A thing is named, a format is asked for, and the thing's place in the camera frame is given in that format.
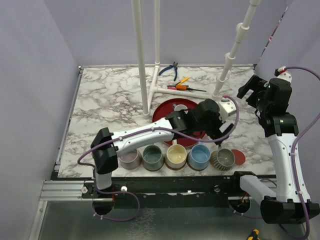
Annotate light blue mug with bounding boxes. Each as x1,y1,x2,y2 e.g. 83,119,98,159
187,142,211,169

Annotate ribbed grey cup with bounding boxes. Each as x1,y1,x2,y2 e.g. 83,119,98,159
210,148,236,171

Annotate brown wooden coaster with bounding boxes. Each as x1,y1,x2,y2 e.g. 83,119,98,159
187,162,208,172
164,162,186,171

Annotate cream yellow mug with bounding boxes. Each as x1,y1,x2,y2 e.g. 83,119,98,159
165,144,188,168

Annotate thin red round coaster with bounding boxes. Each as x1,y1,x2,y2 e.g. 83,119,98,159
231,149,246,166

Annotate dark green mug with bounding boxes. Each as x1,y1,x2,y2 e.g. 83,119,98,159
142,145,165,172

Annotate lilac mug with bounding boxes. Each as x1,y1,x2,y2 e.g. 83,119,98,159
119,149,142,170

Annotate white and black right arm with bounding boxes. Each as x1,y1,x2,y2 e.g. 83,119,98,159
229,75,320,224

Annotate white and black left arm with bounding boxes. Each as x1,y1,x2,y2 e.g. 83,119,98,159
90,99,240,198

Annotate small grey cup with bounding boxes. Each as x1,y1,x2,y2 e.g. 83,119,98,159
172,104,188,113

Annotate dark red round tray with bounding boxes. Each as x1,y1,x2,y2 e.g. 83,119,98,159
152,98,198,148

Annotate yellow utility knife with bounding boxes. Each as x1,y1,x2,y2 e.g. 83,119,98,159
176,77,190,86

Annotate aluminium table edge strip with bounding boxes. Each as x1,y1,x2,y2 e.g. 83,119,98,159
53,65,84,171

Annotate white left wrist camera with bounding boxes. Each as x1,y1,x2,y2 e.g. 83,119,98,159
217,98,236,121

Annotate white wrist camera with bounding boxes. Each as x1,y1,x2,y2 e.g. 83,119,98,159
217,98,236,121
274,66,292,83

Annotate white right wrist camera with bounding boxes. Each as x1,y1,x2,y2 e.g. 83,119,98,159
274,66,292,83

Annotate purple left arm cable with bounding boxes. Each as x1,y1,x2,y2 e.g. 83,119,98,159
77,94,240,196

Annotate orange handled screwdriver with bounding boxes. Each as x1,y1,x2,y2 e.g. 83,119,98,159
175,85,206,92

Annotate white PVC pipe frame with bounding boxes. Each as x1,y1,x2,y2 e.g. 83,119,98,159
131,0,261,119

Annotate blue handled pliers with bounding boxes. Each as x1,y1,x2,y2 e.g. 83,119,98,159
158,61,179,82

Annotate black metal base rail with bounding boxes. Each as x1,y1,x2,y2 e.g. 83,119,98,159
49,174,261,209

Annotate yellow black tool handle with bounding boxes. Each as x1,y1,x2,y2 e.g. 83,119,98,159
246,229,260,240

